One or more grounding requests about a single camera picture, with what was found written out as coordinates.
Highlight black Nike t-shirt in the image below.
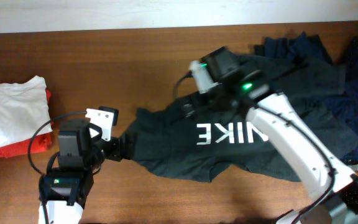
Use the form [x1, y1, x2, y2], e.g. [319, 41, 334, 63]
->
[126, 55, 358, 182]

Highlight red folded shirt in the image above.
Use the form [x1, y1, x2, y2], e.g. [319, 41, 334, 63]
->
[0, 90, 52, 158]

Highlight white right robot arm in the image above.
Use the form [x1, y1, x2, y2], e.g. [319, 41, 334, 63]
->
[225, 70, 358, 223]

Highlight navy blue garment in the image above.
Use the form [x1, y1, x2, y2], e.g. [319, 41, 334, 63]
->
[254, 32, 358, 165]

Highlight white folded shirt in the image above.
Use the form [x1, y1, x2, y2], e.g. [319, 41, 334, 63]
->
[0, 76, 50, 147]

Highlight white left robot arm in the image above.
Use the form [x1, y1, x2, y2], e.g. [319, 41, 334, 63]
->
[38, 119, 135, 224]

